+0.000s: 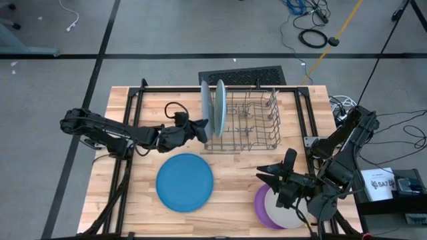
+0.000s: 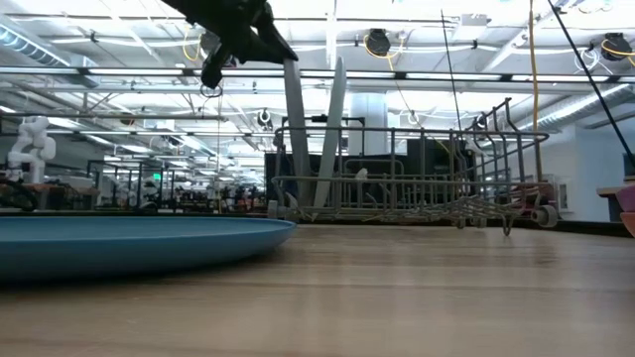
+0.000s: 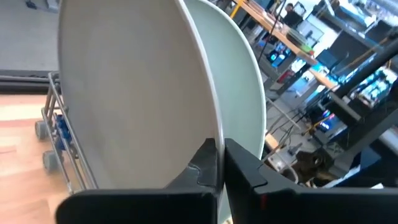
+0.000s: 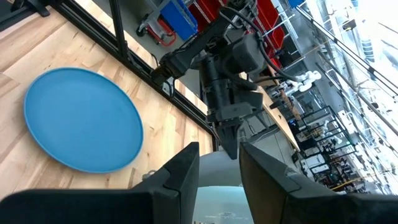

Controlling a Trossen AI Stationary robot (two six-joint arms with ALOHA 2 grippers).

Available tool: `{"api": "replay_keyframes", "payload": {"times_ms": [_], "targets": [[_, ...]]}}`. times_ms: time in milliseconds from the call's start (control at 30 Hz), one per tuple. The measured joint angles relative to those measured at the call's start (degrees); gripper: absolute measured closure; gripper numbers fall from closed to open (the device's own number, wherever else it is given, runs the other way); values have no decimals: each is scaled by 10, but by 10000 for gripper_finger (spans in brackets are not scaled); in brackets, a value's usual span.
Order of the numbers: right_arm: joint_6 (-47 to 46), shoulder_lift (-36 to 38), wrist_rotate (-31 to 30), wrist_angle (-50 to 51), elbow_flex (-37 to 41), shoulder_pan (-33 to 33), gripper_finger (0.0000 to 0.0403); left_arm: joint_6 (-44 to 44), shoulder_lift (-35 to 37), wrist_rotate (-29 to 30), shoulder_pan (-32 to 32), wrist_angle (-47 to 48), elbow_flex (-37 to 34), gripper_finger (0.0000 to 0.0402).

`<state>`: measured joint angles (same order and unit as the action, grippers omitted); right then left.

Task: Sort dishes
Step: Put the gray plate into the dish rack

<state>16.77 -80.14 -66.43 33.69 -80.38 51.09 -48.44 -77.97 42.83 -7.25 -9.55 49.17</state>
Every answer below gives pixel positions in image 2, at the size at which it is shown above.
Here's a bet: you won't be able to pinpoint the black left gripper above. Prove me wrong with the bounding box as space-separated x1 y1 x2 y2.
161 0 299 90

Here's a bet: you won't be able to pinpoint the large light blue plate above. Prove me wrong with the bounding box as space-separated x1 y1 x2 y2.
312 56 347 209

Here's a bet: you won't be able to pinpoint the black cabinets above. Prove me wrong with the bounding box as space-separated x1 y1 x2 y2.
264 138 477 209

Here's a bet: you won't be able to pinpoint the black ceiling cable reel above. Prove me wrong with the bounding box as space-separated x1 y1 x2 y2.
598 32 635 62
363 28 393 59

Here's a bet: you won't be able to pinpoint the white wall box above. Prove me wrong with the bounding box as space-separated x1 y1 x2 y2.
556 180 572 213

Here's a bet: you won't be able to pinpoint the yellow hanging cable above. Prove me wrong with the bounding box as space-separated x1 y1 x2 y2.
527 0 543 150

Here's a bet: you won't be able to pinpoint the large teal blue plate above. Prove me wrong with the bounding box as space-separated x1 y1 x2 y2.
0 215 298 284

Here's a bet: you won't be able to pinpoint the wooden background desk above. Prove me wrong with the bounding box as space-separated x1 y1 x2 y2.
596 185 635 222

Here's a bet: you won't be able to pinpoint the taut black cable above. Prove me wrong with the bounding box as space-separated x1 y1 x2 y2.
547 0 635 171

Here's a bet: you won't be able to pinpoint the red storage bins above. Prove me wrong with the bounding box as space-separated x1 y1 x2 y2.
515 180 555 199

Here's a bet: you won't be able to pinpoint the large grey plate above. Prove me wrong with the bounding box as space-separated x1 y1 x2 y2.
283 58 315 209

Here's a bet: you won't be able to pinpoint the grey wire dish rack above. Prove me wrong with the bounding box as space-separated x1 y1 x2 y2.
267 97 560 237

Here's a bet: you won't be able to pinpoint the thin black hanging cable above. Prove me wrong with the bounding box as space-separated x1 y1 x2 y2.
440 9 461 131

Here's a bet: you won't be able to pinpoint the purple plate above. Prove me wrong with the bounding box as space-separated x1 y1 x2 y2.
616 183 635 213

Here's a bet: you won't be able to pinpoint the white round column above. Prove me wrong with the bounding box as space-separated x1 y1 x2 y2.
346 91 389 156

